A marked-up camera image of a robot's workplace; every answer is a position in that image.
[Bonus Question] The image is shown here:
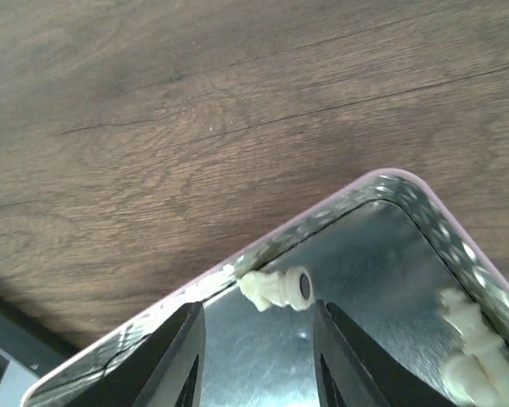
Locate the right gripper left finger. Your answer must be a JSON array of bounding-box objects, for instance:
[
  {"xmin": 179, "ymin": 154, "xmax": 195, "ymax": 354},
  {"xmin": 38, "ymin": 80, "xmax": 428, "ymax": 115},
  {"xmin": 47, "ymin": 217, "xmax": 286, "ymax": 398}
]
[{"xmin": 67, "ymin": 302, "xmax": 206, "ymax": 407}]

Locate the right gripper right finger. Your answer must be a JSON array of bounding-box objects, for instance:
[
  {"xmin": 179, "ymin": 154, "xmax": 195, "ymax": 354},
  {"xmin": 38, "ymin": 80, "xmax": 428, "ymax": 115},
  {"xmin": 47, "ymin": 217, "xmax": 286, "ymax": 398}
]
[{"xmin": 313, "ymin": 300, "xmax": 455, "ymax": 407}]

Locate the white chess pieces pile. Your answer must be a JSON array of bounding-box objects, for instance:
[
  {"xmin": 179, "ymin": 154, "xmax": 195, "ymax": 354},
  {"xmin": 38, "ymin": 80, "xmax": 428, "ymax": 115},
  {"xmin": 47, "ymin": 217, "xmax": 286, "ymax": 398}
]
[{"xmin": 440, "ymin": 288, "xmax": 509, "ymax": 406}]

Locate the pink tin box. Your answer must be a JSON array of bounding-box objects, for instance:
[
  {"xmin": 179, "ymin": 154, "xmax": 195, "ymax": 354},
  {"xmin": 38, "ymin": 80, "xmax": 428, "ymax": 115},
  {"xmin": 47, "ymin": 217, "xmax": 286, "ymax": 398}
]
[{"xmin": 22, "ymin": 169, "xmax": 509, "ymax": 406}]

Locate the black and white chessboard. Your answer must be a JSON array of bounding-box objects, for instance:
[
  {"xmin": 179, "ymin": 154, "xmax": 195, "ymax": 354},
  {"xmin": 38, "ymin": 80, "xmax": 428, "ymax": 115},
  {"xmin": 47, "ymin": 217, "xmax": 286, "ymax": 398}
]
[{"xmin": 0, "ymin": 297, "xmax": 78, "ymax": 406}]

